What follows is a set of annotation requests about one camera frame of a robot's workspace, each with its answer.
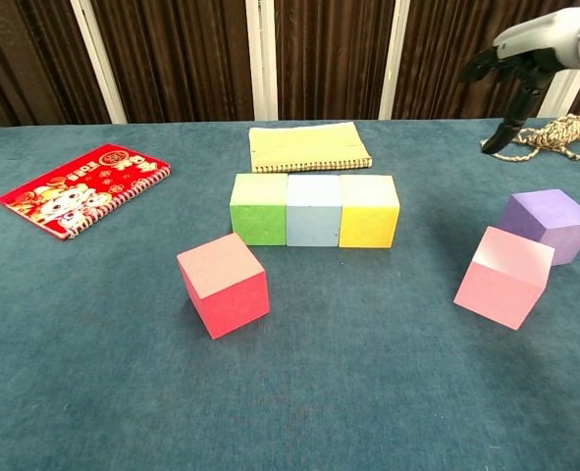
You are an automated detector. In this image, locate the braided beige rope bundle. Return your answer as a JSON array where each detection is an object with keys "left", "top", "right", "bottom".
[{"left": 480, "top": 113, "right": 580, "bottom": 164}]

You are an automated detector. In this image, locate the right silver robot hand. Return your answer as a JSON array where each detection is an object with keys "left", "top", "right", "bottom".
[{"left": 458, "top": 7, "right": 580, "bottom": 157}]

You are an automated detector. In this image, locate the white metal frame post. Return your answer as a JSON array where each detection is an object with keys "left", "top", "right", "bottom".
[
  {"left": 244, "top": 0, "right": 280, "bottom": 122},
  {"left": 69, "top": 0, "right": 128, "bottom": 125},
  {"left": 537, "top": 0, "right": 580, "bottom": 118},
  {"left": 378, "top": 0, "right": 411, "bottom": 121}
]

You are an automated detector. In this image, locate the green foam cube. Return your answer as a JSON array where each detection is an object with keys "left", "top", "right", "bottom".
[{"left": 229, "top": 173, "right": 290, "bottom": 247}]

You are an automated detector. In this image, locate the red spiral notebook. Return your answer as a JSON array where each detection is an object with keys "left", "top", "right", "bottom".
[{"left": 0, "top": 142, "right": 173, "bottom": 242}]

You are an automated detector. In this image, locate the pink foam cube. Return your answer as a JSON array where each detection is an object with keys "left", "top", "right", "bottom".
[{"left": 452, "top": 225, "right": 556, "bottom": 332}]

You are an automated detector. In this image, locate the yellow foam cube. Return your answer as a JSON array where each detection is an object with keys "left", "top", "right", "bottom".
[{"left": 338, "top": 174, "right": 401, "bottom": 249}]

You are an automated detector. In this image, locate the pale yellow spiral notebook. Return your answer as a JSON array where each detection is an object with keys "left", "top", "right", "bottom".
[{"left": 247, "top": 121, "right": 374, "bottom": 176}]

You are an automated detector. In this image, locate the light blue foam cube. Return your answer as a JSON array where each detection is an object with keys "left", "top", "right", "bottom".
[{"left": 285, "top": 174, "right": 343, "bottom": 248}]

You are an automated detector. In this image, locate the teal felt table cover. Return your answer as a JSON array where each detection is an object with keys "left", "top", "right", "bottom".
[{"left": 0, "top": 116, "right": 580, "bottom": 471}]

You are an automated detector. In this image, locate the purple foam cube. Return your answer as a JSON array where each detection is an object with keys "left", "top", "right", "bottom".
[{"left": 497, "top": 188, "right": 580, "bottom": 267}]

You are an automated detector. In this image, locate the dark brown pleated curtain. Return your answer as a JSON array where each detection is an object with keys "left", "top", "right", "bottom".
[{"left": 0, "top": 0, "right": 580, "bottom": 131}]

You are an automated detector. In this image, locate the red foam cube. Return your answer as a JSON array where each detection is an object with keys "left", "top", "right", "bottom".
[{"left": 176, "top": 232, "right": 272, "bottom": 340}]

